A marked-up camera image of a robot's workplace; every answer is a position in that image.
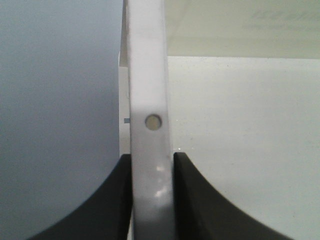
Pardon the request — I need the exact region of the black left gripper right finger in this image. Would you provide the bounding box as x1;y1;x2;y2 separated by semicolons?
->
173;152;288;240

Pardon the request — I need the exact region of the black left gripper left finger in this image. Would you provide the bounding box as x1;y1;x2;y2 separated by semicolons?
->
30;154;132;240

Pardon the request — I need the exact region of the white plastic Totelife tote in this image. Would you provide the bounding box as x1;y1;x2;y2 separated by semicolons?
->
119;0;320;240

